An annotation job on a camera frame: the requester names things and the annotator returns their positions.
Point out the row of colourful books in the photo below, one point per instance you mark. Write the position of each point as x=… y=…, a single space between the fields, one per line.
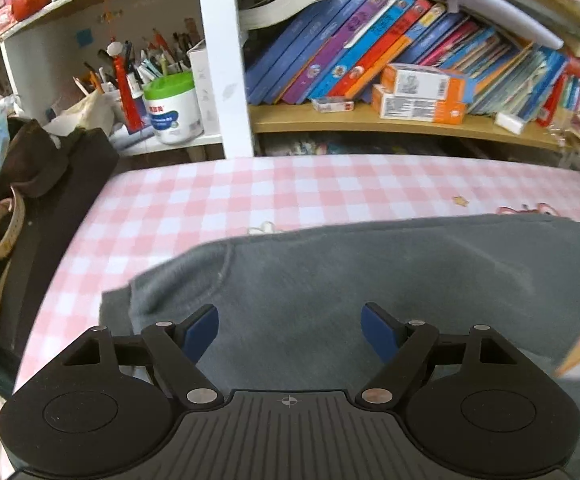
x=350 y=45

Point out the blue sticky note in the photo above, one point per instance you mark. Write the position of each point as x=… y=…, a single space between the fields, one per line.
x=84 y=37

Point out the cream cloth bag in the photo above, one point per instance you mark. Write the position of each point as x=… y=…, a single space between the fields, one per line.
x=87 y=115

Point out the brown cloth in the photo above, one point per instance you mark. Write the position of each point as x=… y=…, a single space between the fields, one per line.
x=35 y=155

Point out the small red white box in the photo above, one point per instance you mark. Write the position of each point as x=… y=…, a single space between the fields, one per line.
x=332 y=105

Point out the thick white-paged book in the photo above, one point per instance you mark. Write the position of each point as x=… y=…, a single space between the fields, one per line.
x=285 y=2

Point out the dark brown bag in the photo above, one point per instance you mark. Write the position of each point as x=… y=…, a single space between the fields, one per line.
x=45 y=260

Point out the white shelf unit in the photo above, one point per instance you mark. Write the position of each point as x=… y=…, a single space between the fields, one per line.
x=217 y=60

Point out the wooden bookshelf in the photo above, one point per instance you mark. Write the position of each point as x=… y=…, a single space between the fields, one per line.
x=350 y=127

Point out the white can green lid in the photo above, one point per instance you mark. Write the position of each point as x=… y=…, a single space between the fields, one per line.
x=172 y=110

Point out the pink checked cartoon table mat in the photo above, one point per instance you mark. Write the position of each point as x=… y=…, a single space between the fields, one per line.
x=170 y=195

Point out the tall white box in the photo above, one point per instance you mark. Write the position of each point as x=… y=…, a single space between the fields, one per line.
x=205 y=90

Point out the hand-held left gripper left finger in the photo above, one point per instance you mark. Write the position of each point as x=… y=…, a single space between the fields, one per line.
x=202 y=329

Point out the bunch of pens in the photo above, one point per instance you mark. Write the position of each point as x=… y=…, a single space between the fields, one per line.
x=145 y=62

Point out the white flat board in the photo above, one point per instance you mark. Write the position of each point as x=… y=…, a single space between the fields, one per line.
x=500 y=7

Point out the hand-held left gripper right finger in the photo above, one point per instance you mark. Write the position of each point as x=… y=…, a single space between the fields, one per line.
x=376 y=331

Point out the orange white carton box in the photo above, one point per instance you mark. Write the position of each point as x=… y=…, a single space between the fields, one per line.
x=427 y=81
x=415 y=107

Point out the red tassel ornament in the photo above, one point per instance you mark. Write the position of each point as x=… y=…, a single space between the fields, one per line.
x=122 y=95

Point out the grey sweatpants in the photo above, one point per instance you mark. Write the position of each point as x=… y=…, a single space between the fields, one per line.
x=295 y=270

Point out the white charger plug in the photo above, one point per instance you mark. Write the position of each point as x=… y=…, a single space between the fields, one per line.
x=510 y=122

